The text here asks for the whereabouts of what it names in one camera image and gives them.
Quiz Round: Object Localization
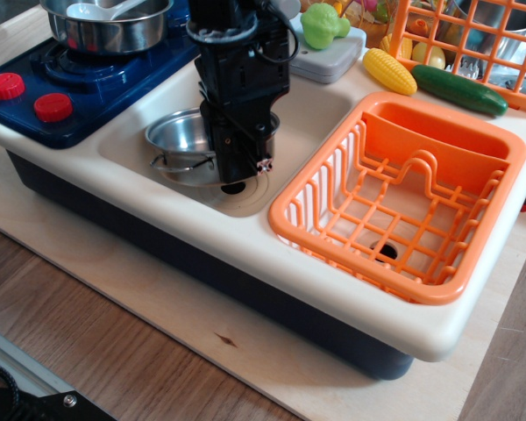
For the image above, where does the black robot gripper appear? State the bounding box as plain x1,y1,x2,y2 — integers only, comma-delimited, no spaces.
195,25,290,183

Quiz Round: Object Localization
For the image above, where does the small steel pan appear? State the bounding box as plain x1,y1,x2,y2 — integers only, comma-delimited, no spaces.
145,108,281,188

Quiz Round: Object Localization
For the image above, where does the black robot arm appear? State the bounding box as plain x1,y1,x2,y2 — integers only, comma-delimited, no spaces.
187,1,298,184

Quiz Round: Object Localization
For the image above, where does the cream toy sink unit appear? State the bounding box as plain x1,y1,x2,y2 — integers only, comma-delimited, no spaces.
0,63,526,380

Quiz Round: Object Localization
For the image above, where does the orange plastic drying rack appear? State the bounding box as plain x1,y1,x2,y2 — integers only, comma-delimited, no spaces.
268,92,526,305

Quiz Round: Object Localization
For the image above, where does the blue toy stove top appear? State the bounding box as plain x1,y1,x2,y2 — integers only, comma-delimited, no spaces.
0,1,197,149

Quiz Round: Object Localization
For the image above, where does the green toy broccoli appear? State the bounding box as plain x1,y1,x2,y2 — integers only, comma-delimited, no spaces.
300,3,351,50

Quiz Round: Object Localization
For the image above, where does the yellow toy corn cob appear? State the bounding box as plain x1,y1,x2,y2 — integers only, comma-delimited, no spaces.
362,48,417,96

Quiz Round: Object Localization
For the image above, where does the red stove knob right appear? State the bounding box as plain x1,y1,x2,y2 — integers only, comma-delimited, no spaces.
33,93,74,123

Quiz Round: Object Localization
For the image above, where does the red stove knob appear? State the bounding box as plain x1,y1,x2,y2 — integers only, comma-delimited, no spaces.
33,93,74,123
0,72,25,101

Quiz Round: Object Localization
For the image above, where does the white plastic spoon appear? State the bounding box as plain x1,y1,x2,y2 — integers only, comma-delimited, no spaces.
66,0,144,21

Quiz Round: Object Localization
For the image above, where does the steel pot on stove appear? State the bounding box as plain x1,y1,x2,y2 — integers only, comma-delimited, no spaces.
40,0,174,55

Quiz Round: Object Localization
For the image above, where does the green toy cucumber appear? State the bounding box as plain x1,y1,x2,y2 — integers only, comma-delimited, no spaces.
410,65,508,117

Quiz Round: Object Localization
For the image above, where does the yellow toy lemon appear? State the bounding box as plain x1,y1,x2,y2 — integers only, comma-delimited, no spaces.
411,42,446,69

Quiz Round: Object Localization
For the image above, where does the red stove knob left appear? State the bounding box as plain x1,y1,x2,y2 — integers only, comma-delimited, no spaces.
0,72,25,101

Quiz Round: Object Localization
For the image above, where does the large steel bowl background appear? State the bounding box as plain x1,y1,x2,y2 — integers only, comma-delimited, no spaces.
435,1,526,79

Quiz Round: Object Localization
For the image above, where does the orange plastic grid basket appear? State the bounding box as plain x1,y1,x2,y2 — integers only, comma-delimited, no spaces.
388,1,526,116

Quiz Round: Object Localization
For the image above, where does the black cable bottom left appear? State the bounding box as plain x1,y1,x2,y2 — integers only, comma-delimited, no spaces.
0,359,19,421

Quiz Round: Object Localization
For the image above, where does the black bracket with screw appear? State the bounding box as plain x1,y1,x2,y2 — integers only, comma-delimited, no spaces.
0,389,115,421

